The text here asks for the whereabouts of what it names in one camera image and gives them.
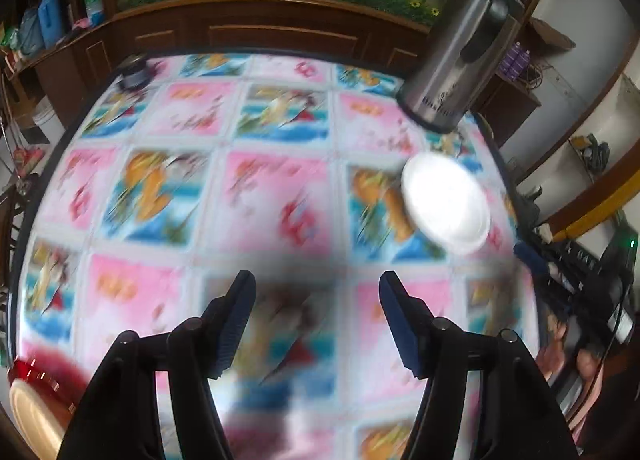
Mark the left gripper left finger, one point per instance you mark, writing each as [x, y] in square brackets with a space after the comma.
[117, 417]

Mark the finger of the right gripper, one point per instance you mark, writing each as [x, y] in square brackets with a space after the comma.
[542, 270]

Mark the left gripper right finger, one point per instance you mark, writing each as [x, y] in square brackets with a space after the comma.
[518, 417]

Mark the small white foam plate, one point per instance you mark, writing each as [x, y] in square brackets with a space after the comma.
[445, 202]

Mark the red glass flower plate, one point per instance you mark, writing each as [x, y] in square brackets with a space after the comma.
[52, 372]

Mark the person's right hand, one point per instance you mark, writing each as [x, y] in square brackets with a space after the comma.
[561, 355]

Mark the purple bottle pair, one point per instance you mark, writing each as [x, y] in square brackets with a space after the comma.
[515, 62]

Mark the floral picture tablecloth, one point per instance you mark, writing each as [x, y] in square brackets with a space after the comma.
[287, 167]

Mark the stainless steel thermos jug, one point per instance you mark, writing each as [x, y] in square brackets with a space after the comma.
[464, 48]

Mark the white plastic bucket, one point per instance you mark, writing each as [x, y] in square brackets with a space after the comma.
[48, 121]

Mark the small black box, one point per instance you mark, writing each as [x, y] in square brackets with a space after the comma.
[135, 72]

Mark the dark wooden sideboard cabinet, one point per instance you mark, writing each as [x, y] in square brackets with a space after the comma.
[71, 74]

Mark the blue water jug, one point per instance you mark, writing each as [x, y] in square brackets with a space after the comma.
[51, 22]

